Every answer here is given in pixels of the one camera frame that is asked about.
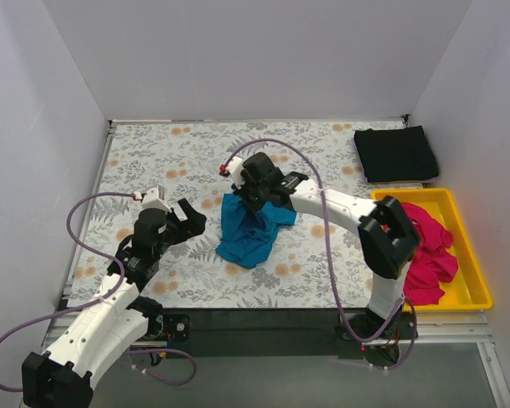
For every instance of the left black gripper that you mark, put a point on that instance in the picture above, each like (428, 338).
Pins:
(178, 223)

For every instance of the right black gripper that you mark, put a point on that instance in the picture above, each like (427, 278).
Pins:
(250, 200)

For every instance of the teal blue t shirt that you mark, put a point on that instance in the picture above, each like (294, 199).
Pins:
(247, 237)

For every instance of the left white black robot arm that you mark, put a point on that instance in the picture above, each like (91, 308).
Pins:
(67, 372)

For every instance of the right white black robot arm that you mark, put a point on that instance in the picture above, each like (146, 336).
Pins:
(387, 236)

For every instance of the folded black t shirt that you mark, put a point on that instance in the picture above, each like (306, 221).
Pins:
(397, 155)

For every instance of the magenta pink t shirt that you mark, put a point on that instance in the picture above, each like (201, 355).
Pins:
(432, 264)

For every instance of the yellow plastic tray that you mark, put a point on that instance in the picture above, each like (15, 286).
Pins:
(469, 290)

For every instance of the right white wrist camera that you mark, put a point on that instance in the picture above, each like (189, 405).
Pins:
(233, 170)

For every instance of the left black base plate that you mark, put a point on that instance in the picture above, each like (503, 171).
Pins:
(167, 327)

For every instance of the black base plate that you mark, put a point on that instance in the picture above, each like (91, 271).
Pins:
(167, 327)
(365, 324)

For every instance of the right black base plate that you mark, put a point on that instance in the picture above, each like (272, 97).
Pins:
(365, 324)

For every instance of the aluminium frame rail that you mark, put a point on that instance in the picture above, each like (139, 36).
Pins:
(246, 328)

